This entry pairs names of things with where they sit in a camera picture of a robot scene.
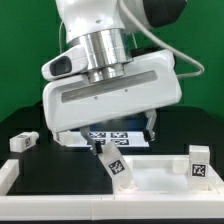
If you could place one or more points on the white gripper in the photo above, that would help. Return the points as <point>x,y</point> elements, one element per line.
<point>71,101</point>

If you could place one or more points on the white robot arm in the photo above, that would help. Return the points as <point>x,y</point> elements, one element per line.
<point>97,79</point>

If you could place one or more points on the white sheet with fiducial tags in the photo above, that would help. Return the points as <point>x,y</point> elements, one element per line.
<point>121,139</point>

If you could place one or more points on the white square tabletop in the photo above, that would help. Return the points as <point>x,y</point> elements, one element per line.
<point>168,174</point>

